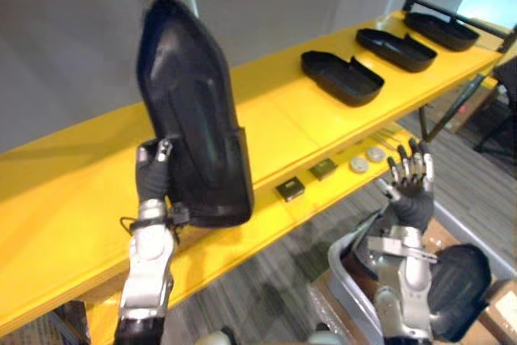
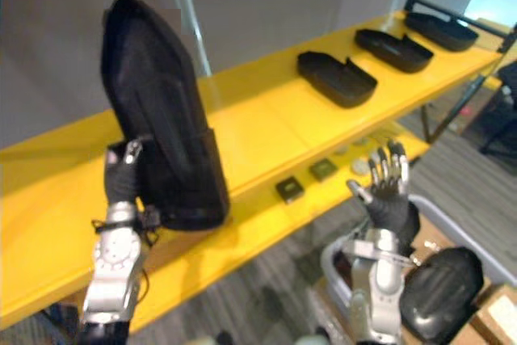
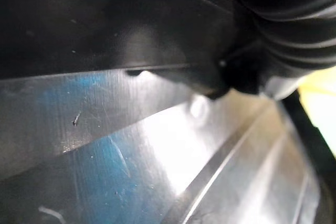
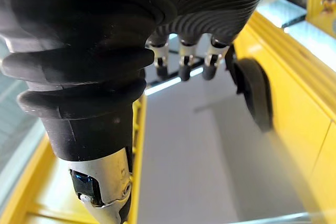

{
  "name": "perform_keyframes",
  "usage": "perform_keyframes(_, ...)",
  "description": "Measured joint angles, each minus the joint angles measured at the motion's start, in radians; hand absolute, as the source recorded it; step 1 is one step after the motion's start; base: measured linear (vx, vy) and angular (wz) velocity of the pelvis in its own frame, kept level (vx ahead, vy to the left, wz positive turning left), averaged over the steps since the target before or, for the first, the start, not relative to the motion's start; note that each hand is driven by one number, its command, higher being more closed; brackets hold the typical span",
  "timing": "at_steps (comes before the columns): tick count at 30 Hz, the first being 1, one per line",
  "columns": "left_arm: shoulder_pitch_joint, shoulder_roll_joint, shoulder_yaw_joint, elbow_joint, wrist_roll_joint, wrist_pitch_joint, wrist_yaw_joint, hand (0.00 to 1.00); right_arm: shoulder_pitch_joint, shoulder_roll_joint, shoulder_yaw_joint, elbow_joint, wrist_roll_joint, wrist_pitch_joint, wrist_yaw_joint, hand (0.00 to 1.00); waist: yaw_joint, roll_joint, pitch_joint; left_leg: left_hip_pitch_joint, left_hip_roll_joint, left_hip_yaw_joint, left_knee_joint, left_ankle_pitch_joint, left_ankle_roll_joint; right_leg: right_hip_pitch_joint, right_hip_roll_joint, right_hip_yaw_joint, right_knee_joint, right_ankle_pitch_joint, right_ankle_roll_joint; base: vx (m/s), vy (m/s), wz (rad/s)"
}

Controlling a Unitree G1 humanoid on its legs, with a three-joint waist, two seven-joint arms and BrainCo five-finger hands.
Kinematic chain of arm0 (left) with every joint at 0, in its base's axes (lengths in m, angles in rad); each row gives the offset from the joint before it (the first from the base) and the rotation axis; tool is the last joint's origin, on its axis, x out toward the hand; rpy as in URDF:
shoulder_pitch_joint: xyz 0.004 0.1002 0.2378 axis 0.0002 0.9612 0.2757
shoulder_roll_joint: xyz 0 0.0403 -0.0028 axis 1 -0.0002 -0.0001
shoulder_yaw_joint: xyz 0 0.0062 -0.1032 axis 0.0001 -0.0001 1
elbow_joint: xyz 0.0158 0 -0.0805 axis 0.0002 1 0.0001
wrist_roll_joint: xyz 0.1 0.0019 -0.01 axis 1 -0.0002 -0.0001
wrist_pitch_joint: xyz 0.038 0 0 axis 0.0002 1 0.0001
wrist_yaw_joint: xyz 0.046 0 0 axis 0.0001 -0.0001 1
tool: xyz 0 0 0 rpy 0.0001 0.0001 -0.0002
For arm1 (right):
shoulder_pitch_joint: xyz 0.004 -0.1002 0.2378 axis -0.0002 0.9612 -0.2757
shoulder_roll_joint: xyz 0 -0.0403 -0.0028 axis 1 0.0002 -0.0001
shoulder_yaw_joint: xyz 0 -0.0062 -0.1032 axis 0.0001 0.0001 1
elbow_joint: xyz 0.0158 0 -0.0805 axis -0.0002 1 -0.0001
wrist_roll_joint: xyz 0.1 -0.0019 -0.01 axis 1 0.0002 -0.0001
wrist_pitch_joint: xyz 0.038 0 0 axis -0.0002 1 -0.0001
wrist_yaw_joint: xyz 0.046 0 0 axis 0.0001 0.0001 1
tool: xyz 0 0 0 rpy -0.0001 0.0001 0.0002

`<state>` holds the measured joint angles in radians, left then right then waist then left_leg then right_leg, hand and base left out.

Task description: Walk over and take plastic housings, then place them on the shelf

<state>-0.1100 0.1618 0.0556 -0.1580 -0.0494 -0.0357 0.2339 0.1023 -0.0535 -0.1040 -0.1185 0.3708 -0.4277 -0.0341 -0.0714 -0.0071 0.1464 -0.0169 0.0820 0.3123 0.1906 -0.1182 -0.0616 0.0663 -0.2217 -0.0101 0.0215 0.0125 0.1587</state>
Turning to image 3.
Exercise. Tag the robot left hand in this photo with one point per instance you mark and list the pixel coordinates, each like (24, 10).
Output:
(286, 24)

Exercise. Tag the black plastic housing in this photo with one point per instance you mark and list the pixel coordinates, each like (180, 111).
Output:
(105, 24)
(183, 161)

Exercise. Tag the yellow shelf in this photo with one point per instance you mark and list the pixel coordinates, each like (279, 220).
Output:
(321, 103)

